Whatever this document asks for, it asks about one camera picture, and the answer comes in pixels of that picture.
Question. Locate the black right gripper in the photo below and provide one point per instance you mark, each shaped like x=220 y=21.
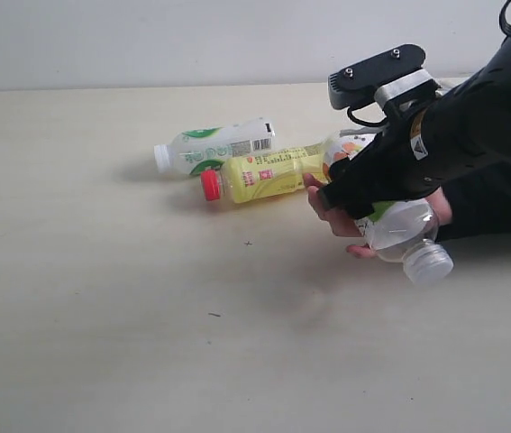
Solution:
x=406 y=163

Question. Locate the butterfly label clear bottle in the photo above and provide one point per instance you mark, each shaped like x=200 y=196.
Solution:
x=398 y=232

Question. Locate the yellow label bottle red cap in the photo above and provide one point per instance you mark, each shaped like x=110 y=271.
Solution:
x=241 y=180

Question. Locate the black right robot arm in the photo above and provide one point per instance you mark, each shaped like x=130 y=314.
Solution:
x=485 y=99

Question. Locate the black sleeved forearm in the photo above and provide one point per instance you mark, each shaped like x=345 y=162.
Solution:
x=478 y=204

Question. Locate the white green label bottle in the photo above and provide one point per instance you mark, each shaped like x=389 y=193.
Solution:
x=194 y=151

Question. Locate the person's open bare hand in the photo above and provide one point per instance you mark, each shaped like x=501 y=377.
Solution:
x=343 y=226

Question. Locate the black grey right wrist camera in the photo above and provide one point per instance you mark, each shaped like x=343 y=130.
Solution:
x=395 y=80

